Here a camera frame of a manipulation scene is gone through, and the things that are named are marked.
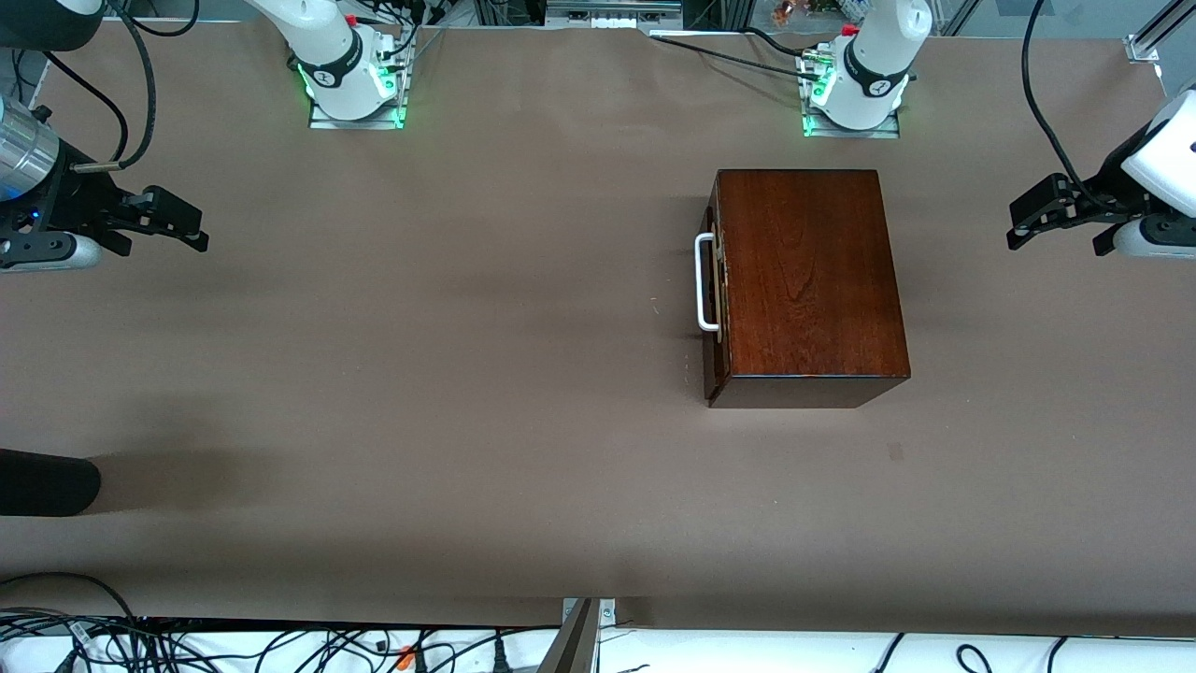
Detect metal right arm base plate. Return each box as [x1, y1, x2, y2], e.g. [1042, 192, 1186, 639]
[306, 89, 406, 131]

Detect wooden drawer with white handle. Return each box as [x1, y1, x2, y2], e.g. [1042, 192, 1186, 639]
[694, 182, 728, 398]

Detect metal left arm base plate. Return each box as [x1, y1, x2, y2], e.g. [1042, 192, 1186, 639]
[799, 93, 900, 140]

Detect aluminium profile bar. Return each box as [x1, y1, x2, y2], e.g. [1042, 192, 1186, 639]
[537, 598, 618, 673]

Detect dark brown wooden cabinet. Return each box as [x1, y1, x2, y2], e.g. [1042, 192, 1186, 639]
[705, 169, 912, 409]

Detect looped black cable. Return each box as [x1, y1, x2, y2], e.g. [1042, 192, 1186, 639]
[0, 571, 143, 646]

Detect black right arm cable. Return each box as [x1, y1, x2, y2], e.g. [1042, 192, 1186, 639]
[42, 0, 203, 175]

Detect aluminium frame rail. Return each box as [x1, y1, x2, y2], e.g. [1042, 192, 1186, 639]
[1121, 0, 1196, 66]

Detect long black table cable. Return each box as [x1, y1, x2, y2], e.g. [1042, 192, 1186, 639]
[649, 34, 814, 80]

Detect white power strip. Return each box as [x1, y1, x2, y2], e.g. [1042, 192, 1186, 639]
[545, 0, 685, 35]

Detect short black table cable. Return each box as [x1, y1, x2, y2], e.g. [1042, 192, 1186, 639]
[743, 26, 812, 59]

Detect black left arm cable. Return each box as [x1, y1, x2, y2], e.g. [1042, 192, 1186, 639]
[1022, 0, 1124, 203]

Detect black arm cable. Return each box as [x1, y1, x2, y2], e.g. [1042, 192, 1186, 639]
[1022, 0, 1124, 203]
[42, 0, 203, 175]

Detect tangled black cables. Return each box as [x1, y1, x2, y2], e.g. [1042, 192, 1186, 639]
[0, 608, 562, 673]

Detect black cylinder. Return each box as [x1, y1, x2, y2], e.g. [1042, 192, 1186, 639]
[0, 449, 102, 517]

